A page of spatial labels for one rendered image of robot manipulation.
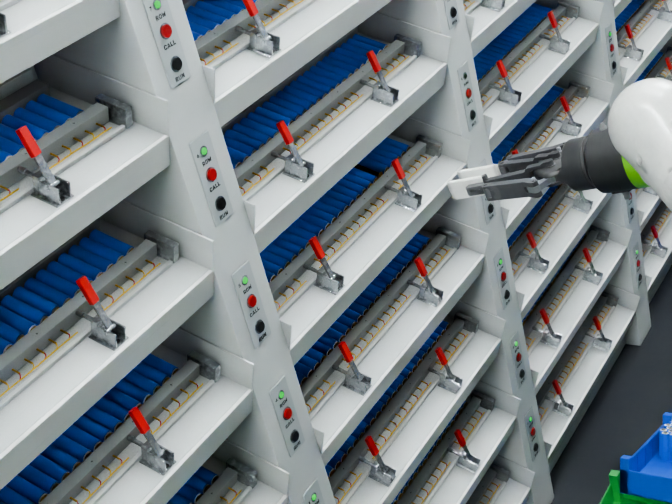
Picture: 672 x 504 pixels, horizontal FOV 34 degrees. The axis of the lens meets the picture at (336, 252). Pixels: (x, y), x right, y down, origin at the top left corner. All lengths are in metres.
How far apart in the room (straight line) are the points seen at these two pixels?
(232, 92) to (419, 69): 0.54
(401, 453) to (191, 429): 0.58
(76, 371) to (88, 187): 0.22
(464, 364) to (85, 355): 1.00
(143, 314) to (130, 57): 0.32
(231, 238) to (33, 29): 0.42
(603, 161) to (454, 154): 0.58
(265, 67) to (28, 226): 0.45
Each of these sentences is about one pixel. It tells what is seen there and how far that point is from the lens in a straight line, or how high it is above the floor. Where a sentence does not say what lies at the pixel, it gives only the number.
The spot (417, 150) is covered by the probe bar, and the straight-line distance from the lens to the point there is 2.03.
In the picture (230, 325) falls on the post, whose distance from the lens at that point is 1.52.
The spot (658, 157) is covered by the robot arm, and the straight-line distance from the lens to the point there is 1.35.
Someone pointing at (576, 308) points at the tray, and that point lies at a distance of 2.66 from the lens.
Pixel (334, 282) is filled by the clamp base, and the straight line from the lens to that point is 1.72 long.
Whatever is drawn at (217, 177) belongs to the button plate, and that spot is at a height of 1.21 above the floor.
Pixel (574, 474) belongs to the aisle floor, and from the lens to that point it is 2.69.
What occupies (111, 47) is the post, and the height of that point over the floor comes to 1.41.
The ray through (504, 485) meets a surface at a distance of 2.48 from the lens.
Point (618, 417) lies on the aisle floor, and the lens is 2.83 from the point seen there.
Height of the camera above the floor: 1.76
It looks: 28 degrees down
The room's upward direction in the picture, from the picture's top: 15 degrees counter-clockwise
